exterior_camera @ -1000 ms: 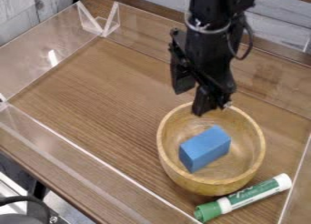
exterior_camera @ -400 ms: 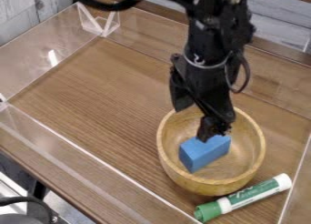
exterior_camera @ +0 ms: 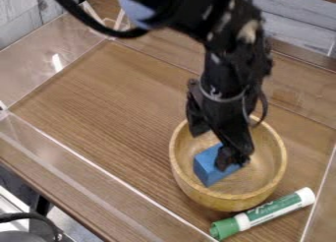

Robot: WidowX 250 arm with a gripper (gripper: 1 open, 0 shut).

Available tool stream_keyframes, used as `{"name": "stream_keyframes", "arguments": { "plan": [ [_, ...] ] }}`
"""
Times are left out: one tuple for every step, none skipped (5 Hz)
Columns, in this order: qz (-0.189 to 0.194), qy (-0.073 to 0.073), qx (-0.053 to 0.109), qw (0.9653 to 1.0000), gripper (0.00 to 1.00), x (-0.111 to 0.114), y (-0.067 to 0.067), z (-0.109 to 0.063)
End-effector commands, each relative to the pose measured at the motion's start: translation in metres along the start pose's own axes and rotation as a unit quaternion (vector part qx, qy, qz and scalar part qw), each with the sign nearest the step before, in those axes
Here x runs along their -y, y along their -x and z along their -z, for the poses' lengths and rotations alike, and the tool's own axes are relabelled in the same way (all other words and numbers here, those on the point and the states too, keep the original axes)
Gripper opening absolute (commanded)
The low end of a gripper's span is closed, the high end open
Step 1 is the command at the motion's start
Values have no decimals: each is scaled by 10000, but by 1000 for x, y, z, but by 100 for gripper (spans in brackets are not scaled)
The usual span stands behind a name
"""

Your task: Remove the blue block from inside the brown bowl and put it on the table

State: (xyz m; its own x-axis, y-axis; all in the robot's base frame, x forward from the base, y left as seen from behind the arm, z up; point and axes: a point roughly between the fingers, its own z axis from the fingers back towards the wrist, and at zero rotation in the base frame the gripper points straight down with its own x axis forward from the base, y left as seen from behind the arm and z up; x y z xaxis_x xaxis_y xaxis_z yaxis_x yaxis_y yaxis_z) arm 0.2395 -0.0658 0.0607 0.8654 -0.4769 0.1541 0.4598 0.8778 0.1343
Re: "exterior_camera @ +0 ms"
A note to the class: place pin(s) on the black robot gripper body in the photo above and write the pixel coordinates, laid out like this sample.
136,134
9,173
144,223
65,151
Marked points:
224,117

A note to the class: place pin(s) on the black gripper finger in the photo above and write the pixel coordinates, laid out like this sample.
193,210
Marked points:
228,156
196,120

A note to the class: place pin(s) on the clear acrylic tray wall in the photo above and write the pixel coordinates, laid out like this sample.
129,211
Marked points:
94,135

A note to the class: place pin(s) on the blue rectangular block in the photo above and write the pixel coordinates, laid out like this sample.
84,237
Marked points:
205,169

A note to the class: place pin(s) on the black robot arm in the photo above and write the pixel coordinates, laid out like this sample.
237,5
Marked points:
222,96

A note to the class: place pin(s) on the brown wooden bowl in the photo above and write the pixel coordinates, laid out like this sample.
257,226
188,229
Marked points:
244,193

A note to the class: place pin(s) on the green white marker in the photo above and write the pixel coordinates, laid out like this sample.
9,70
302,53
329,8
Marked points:
226,227

